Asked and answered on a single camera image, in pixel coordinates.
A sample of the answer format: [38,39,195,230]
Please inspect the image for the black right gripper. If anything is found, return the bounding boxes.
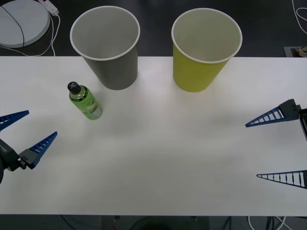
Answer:
[245,99,307,190]

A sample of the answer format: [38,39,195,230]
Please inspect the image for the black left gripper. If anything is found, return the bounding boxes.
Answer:
[0,110,59,172]

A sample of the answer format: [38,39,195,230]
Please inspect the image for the green bottle with black cap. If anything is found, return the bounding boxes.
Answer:
[67,81,103,120]

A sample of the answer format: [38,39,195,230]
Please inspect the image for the grey floor outlet box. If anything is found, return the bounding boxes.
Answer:
[283,45,307,58]

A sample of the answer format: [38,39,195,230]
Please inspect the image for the grey plastic waste bin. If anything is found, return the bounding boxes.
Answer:
[70,6,141,91]

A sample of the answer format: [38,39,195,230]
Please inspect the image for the round white floor base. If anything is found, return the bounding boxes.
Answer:
[0,0,51,49]

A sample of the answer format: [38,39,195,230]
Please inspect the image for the yellow-green plastic waste bin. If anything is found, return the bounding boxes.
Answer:
[171,7,243,93]

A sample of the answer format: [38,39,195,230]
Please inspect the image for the white power strip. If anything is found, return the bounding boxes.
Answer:
[39,0,59,17]

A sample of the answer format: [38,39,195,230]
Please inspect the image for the white cable under table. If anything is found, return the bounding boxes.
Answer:
[248,215,291,230]

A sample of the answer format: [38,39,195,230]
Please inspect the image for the white power strip cable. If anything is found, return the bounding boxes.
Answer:
[44,13,61,57]

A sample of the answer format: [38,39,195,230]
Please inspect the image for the looped white cable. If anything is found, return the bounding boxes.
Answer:
[291,0,307,44]

